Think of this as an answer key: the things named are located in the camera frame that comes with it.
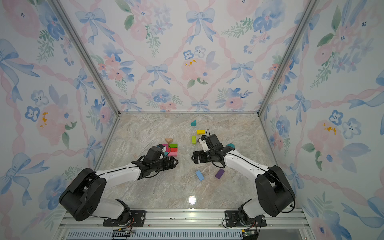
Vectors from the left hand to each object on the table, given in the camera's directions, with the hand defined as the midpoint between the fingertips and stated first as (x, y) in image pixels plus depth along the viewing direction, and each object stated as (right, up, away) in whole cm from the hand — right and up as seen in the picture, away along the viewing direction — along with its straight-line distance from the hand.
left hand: (175, 162), depth 89 cm
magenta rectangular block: (-8, +9, +12) cm, 17 cm away
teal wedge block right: (+36, +9, +11) cm, 39 cm away
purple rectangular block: (+27, -7, 0) cm, 28 cm away
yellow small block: (+16, +17, +18) cm, 30 cm away
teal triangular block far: (+11, +24, +24) cm, 36 cm away
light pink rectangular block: (-3, +3, +11) cm, 12 cm away
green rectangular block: (-2, +8, +11) cm, 14 cm away
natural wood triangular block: (-6, +12, +12) cm, 18 cm away
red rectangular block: (-3, +6, +12) cm, 14 cm away
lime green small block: (+11, +12, +14) cm, 22 cm away
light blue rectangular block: (+15, -8, -1) cm, 17 cm away
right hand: (+15, +4, -2) cm, 15 cm away
